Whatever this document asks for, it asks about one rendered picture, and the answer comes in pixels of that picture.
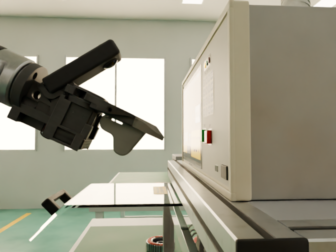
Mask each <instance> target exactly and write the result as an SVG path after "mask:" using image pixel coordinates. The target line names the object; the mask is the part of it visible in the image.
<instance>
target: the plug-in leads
mask: <svg viewBox="0 0 336 252"><path fill-rule="evenodd" d="M191 226H193V224H191V225H190V226H189V227H188V229H190V227H191ZM192 231H196V230H195V229H192V230H190V233H191V232H192ZM195 234H197V232H194V233H193V234H192V235H191V236H192V237H193V236H194V235H195ZM200 243H201V240H200V238H199V236H198V235H197V239H196V247H197V250H198V252H201V247H200Z"/></svg>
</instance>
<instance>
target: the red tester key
mask: <svg viewBox="0 0 336 252"><path fill-rule="evenodd" d="M204 143H205V144H211V143H212V139H211V130H205V131H204Z"/></svg>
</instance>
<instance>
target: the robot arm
mask: <svg viewBox="0 0 336 252"><path fill-rule="evenodd" d="M121 59H122V57H121V53H120V50H119V48H118V47H117V45H116V44H115V42H114V41H113V40H112V39H109V40H107V41H105V42H104V43H102V44H99V45H98V46H97V47H95V48H93V49H92V50H90V51H88V52H87V53H85V54H83V55H81V56H80V57H78V58H76V59H75V60H73V61H71V62H70V63H68V64H66V65H64V66H63V67H61V68H59V69H58V70H56V71H54V72H53V73H51V74H48V70H47V69H46V68H45V67H43V66H41V65H39V64H37V63H36V62H35V61H33V60H31V59H29V58H27V57H25V56H23V55H20V54H18V53H16V52H14V51H12V50H9V49H7V48H5V47H3V46H1V45H0V103H2V104H4V105H6V106H8V107H11V109H10V111H9V113H8V115H7V118H9V119H11V120H13V121H15V122H21V123H23V124H26V125H28V126H30V127H32V128H34V129H37V130H39V131H40V134H41V135H42V136H43V137H44V138H46V139H48V140H53V141H55V142H56V143H59V144H61V145H63V146H66V147H68V148H70V149H72V150H74V151H78V150H82V149H87V150H88V149H89V147H90V145H91V143H92V141H93V140H94V139H95V137H96V135H97V133H98V131H99V129H100V128H99V125H100V127H101V128H102V129H103V130H104V131H106V132H108V133H110V134H111V135H112V136H113V150H114V152H115V153H116V154H118V155H120V156H125V155H127V154H129V153H130V152H131V151H132V150H133V148H134V147H135V146H136V145H137V144H138V142H139V141H140V140H141V139H142V138H143V136H144V135H145V134H148V135H151V136H153V137H155V138H157V139H159V140H161V141H163V139H164V136H163V135H162V133H161V132H160V130H159V129H158V128H157V126H155V125H153V124H151V123H149V122H147V121H145V120H143V119H141V118H139V117H137V116H135V115H133V114H131V113H129V112H127V111H125V110H123V109H121V108H119V107H117V106H115V105H113V104H111V103H109V102H108V101H107V100H106V99H105V98H103V97H101V96H99V95H97V94H95V93H93V92H91V91H89V90H87V89H85V88H83V87H80V85H81V84H83V83H85V82H86V81H88V80H90V79H91V78H93V77H95V76H96V75H98V74H100V73H101V72H103V71H105V70H106V69H110V68H112V67H114V66H115V65H116V64H117V63H118V62H120V61H121ZM103 114H104V115H103ZM102 115H103V116H102ZM112 119H115V120H117V121H119V122H121V123H122V124H120V123H117V122H115V121H113V120H112Z"/></svg>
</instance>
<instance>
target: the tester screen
mask: <svg viewBox="0 0 336 252"><path fill-rule="evenodd" d="M199 104H200V122H198V123H195V124H192V125H191V110H192V109H193V108H195V107H196V106H197V105H199ZM200 129H201V70H199V72H198V73H197V75H196V76H195V77H194V79H193V80H192V81H191V83H190V84H189V86H188V87H187V88H186V90H185V91H184V92H183V145H185V146H190V154H189V153H186V152H183V155H184V156H185V157H187V158H189V159H192V160H194V161H196V162H198V163H200V164H201V151H200V160H199V159H196V158H194V157H192V156H191V131H195V130H200ZM185 132H188V142H185Z"/></svg>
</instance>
